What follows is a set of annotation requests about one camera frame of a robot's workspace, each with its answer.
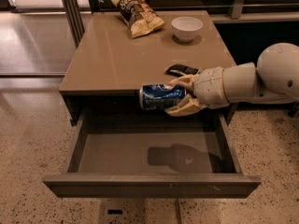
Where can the black snack bar wrapper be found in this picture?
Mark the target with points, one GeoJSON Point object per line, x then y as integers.
{"type": "Point", "coordinates": [179, 70]}

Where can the metal railing frame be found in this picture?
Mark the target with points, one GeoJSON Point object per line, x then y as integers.
{"type": "Point", "coordinates": [74, 13]}

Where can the white bowl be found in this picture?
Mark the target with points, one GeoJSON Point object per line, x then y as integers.
{"type": "Point", "coordinates": [186, 29]}

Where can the floor outlet plate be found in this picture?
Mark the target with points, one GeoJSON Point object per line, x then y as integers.
{"type": "Point", "coordinates": [114, 212]}

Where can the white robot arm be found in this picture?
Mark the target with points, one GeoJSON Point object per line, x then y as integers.
{"type": "Point", "coordinates": [273, 79]}

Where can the open top drawer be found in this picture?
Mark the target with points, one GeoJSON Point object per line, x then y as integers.
{"type": "Point", "coordinates": [151, 156]}

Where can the blue pepsi can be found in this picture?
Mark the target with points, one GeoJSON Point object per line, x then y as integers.
{"type": "Point", "coordinates": [160, 96]}

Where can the chip bag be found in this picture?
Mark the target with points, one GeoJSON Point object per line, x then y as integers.
{"type": "Point", "coordinates": [140, 18]}

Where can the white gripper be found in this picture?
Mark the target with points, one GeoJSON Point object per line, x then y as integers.
{"type": "Point", "coordinates": [209, 87]}

